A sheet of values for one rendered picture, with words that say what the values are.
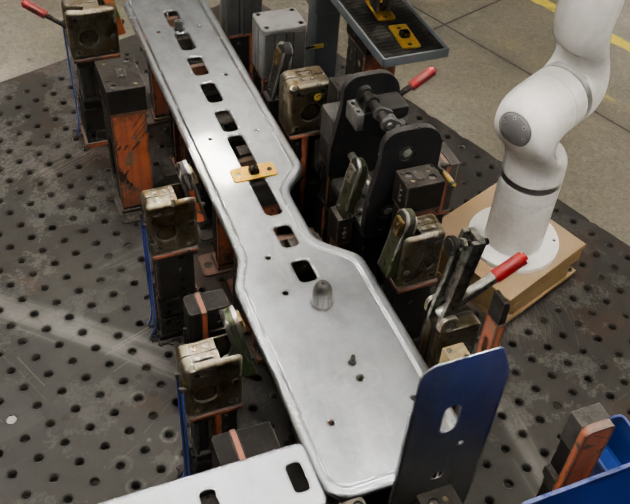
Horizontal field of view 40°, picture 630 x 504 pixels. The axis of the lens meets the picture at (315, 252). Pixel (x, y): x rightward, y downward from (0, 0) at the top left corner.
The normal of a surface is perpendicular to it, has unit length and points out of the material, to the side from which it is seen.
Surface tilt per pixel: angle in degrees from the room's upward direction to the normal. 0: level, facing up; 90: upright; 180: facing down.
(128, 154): 90
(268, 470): 0
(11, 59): 0
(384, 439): 0
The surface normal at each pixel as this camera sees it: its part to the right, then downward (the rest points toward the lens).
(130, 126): 0.36, 0.67
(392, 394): 0.05, -0.71
